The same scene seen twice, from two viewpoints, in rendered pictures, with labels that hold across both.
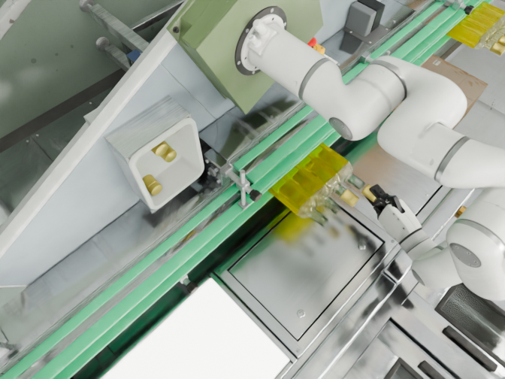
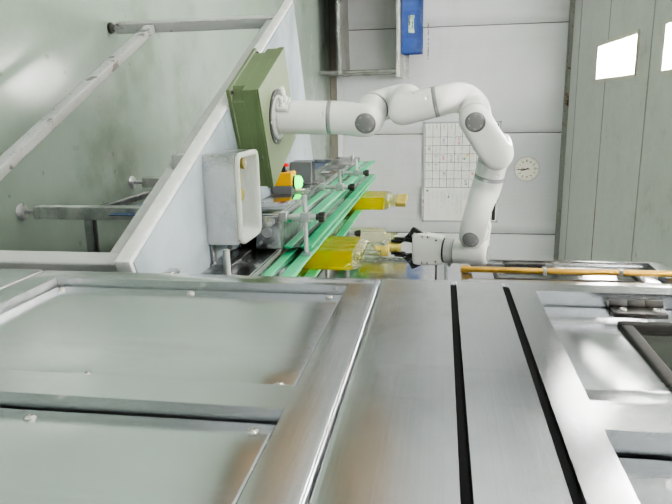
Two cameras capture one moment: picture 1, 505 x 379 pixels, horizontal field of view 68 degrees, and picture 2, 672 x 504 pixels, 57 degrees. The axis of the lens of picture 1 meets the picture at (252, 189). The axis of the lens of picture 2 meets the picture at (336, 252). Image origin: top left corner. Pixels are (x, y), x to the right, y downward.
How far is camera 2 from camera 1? 140 cm
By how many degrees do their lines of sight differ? 53
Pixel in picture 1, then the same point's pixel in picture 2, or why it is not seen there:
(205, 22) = (254, 82)
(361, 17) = (303, 167)
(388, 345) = not seen: hidden behind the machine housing
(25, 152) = not seen: outside the picture
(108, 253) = not seen: hidden behind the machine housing
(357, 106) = (369, 103)
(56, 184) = (180, 181)
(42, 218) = (171, 212)
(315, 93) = (338, 111)
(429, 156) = (424, 96)
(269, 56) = (294, 109)
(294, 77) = (319, 110)
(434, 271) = (474, 208)
